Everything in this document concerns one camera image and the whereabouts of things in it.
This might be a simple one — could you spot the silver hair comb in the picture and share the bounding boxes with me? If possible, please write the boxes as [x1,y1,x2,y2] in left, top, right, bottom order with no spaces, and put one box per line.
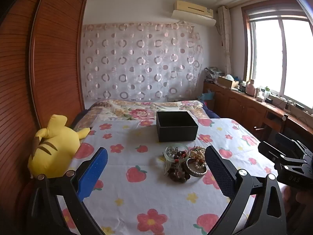
[164,147,181,175]

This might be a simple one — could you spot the navy blue blanket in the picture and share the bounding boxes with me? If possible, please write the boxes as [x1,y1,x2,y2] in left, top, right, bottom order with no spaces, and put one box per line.
[203,102,221,119]

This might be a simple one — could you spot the black square box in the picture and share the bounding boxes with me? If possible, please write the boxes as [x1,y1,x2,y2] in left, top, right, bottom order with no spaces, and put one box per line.
[156,111,199,143]

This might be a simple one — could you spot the dark wooden bead bracelet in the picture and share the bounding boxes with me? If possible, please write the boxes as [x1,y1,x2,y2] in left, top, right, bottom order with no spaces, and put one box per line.
[168,166,192,183]

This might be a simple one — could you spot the yellow plush toy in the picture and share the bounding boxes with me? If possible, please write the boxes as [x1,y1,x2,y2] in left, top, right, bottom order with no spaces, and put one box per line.
[28,114,90,179]

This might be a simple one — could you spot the pile of printed papers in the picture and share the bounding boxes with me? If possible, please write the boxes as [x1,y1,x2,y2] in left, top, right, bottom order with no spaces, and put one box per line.
[205,67,224,83]

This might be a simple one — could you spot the pink figurine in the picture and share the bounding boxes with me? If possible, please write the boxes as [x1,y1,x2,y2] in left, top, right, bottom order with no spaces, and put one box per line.
[246,79,256,96]

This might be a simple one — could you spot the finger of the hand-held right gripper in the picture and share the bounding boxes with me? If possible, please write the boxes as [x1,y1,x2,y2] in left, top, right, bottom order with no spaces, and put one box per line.
[258,141,297,163]
[275,133,306,156]

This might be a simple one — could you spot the wooden wardrobe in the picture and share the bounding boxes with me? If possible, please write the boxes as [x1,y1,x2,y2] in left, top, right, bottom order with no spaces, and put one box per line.
[0,0,88,235]

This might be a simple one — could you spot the white pearl necklace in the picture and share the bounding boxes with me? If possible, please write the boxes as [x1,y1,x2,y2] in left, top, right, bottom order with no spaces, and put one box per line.
[189,146,209,172]

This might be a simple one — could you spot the strawberry flower print bedsheet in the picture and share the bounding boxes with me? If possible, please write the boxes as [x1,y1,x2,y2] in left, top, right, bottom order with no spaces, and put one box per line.
[60,117,279,235]

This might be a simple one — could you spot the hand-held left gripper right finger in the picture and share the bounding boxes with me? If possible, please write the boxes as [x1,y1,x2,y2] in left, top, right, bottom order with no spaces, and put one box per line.
[205,146,287,235]

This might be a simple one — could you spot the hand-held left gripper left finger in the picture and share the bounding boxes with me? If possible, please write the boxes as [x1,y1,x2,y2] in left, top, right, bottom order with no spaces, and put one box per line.
[26,147,108,235]

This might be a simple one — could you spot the clear glass bangle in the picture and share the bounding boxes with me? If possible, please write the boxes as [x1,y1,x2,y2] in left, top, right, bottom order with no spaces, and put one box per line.
[165,144,190,162]

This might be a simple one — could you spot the beige window curtain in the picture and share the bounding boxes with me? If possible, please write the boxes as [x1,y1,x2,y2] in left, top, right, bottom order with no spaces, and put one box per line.
[217,5,233,76]

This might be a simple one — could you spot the circle patterned sheer curtain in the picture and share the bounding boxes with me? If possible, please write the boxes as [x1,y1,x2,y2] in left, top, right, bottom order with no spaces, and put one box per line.
[81,23,205,102]

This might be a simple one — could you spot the cardboard box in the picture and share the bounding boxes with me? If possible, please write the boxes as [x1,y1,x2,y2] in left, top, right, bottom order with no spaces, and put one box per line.
[217,76,239,89]

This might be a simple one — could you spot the wooden side cabinet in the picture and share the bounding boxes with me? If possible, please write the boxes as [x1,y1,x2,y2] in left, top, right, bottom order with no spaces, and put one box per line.
[202,80,313,144]

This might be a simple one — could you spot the silver patterned bangle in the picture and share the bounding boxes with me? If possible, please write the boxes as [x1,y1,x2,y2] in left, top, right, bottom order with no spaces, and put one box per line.
[185,159,208,177]

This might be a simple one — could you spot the teal cloth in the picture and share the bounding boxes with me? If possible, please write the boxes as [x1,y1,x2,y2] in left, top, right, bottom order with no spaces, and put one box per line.
[201,89,216,101]

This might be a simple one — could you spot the wall air conditioner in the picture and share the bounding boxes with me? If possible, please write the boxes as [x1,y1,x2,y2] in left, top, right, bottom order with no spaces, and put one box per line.
[174,0,214,18]
[171,10,218,27]

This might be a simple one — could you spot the window with wooden frame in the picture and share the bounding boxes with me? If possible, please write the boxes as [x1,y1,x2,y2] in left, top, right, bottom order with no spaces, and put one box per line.
[241,0,313,116]

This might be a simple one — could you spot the floral quilt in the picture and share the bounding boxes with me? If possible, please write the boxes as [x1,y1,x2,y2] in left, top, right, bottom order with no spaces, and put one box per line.
[73,99,220,128]

